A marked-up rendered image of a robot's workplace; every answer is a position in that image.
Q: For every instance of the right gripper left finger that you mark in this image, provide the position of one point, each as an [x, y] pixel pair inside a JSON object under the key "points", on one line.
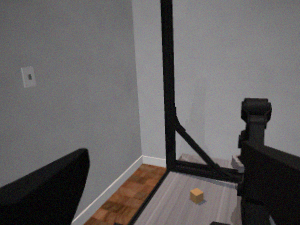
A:
{"points": [[49, 195]]}

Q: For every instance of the brown block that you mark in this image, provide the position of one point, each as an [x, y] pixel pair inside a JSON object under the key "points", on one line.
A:
{"points": [[196, 195]]}

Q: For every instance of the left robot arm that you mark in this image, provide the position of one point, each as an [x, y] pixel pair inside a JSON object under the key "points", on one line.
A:
{"points": [[258, 116]]}

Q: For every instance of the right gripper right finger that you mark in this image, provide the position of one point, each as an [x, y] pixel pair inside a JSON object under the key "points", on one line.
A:
{"points": [[275, 175]]}

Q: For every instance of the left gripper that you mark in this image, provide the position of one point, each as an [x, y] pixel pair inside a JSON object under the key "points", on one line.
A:
{"points": [[252, 216]]}

